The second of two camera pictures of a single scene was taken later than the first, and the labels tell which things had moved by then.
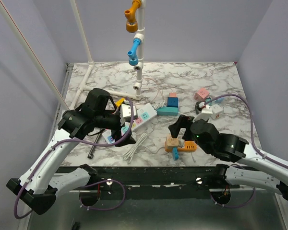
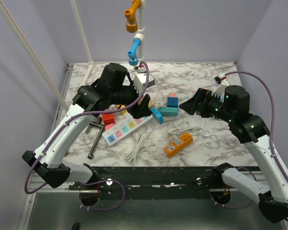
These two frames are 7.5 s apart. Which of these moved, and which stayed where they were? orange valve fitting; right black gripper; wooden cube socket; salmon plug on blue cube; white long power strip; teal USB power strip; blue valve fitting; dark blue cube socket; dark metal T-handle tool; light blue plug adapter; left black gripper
Moved: left black gripper; light blue plug adapter; wooden cube socket; right black gripper
Stayed: salmon plug on blue cube; dark blue cube socket; dark metal T-handle tool; teal USB power strip; blue valve fitting; white long power strip; orange valve fitting
